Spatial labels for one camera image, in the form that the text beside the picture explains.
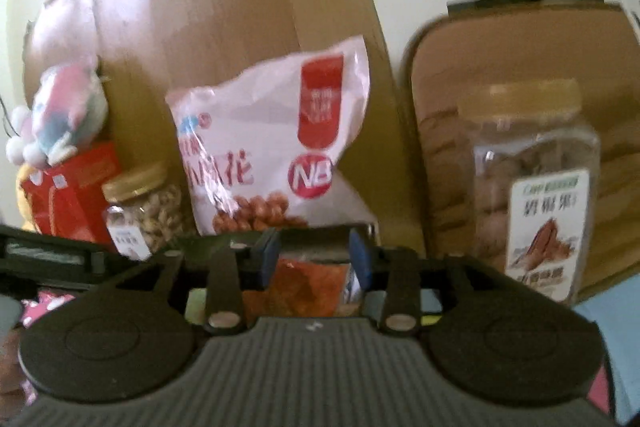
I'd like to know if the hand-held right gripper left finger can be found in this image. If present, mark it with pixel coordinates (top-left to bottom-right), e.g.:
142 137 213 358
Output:
107 229 282 334

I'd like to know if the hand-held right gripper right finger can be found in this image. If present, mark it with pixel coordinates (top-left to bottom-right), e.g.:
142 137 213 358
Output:
348 227 507 334

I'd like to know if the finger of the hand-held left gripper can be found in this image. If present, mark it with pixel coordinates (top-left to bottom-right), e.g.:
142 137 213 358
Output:
0 223 168 290

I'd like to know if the white snack packet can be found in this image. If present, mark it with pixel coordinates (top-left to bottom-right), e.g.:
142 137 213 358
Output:
342 267 371 308

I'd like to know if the red snack packet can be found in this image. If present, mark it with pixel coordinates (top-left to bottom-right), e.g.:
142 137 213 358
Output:
242 257 351 323

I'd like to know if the black cardboard box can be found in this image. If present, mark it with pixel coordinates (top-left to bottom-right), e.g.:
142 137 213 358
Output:
172 223 383 323

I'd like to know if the yellow plush duck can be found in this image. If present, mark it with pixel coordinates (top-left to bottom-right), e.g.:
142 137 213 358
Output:
15 164 38 233

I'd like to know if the red gift bag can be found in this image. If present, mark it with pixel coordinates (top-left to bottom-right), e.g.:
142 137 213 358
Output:
20 142 123 245

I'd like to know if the cashew jar with gold lid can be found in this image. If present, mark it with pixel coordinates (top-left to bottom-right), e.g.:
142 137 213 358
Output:
101 162 186 258

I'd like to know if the large pink snack bag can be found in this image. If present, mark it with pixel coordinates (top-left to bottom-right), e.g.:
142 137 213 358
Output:
165 36 378 238

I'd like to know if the pink and blue plush toy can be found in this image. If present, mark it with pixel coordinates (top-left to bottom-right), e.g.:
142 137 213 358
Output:
6 57 111 170

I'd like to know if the pecan jar with gold lid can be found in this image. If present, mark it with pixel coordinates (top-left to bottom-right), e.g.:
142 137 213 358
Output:
457 79 601 305

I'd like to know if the brown seat cushion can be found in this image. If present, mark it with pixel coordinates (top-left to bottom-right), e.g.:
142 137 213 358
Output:
400 0 640 303

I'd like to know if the pig print blanket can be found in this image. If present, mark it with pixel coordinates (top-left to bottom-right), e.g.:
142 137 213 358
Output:
0 284 640 427

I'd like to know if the wood-grain wall panel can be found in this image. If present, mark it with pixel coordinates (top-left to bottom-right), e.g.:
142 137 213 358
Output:
22 0 426 258

